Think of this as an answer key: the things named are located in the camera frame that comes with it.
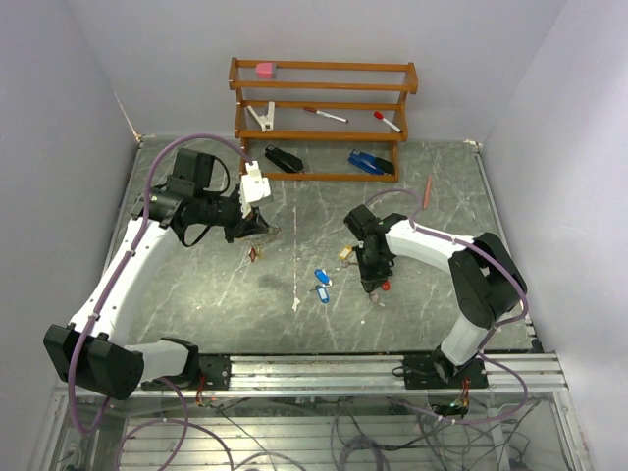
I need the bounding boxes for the black key tag key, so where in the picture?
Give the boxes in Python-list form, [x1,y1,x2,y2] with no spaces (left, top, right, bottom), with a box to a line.
[369,291,385,307]

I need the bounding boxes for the yellow keyring with keys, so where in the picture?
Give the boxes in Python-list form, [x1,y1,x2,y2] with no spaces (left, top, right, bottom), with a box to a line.
[248,226,282,263]

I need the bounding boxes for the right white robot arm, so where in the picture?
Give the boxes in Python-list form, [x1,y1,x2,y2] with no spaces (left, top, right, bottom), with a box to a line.
[343,205,527,389]

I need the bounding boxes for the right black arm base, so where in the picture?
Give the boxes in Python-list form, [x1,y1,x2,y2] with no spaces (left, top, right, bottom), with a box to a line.
[392,351,489,390]

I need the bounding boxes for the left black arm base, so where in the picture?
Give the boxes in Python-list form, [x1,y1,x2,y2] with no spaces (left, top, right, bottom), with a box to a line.
[166,353,232,391]

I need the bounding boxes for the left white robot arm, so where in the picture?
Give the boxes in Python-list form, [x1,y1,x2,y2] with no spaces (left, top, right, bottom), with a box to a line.
[43,148,272,400]

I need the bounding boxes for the yellow key tag key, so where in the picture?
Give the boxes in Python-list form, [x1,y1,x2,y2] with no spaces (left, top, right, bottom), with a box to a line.
[339,246,358,268]

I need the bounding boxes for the blue key tag lower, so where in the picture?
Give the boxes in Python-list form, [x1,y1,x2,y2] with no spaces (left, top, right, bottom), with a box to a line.
[311,285,330,304]

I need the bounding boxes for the blue key tag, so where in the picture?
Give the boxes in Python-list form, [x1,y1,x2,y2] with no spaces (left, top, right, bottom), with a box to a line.
[311,285,330,304]
[314,269,333,287]

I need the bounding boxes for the blue key tag upper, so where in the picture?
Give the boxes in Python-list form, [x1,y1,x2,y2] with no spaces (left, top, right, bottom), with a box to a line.
[314,269,333,287]

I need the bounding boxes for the black stapler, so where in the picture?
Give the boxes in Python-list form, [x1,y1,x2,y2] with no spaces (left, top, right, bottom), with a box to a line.
[264,145,304,174]

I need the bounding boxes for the orange pencil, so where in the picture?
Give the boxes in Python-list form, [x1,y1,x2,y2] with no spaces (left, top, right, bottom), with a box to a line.
[422,174,433,210]

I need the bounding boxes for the blue stapler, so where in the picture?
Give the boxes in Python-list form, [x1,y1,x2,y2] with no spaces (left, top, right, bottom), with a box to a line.
[347,149,395,176]

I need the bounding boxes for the white clip tool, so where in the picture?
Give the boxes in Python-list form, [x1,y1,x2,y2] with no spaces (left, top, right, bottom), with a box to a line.
[246,101,276,132]

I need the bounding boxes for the wooden three-tier shelf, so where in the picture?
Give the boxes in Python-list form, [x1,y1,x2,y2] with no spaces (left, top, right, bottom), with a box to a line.
[228,57,419,183]

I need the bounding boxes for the red cap marker left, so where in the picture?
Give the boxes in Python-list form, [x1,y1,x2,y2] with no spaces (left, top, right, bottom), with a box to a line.
[303,106,349,124]

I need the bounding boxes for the red cap marker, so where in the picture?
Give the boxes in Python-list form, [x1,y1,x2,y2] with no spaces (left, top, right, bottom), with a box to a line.
[303,106,349,124]
[373,111,402,133]

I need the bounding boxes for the red cap marker right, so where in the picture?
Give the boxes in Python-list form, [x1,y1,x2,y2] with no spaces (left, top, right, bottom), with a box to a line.
[373,111,402,133]

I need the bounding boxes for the pink eraser block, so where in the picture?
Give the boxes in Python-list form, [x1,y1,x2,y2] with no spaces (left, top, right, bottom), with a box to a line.
[255,62,277,80]

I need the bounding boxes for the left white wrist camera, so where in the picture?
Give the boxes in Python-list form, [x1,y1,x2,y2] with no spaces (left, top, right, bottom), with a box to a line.
[239,161,273,219]

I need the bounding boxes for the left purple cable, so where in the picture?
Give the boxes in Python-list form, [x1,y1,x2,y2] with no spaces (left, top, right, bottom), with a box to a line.
[66,131,256,471]

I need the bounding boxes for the aluminium frame rail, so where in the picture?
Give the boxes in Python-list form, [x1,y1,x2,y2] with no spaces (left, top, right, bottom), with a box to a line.
[53,350,570,398]

